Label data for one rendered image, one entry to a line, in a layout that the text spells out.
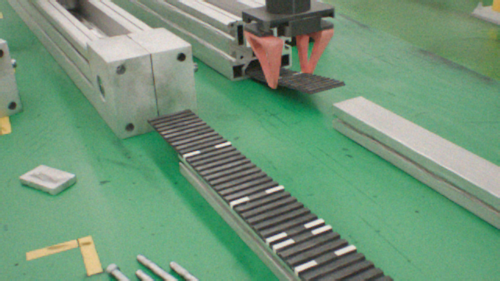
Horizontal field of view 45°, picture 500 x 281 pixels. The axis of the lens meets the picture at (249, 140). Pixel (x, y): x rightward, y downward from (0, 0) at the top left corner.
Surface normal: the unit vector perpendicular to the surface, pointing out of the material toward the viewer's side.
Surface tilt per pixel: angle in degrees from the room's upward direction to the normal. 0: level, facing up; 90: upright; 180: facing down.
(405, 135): 0
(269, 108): 0
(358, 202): 0
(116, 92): 90
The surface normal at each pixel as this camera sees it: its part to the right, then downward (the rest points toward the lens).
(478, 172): -0.05, -0.89
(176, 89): 0.48, 0.37
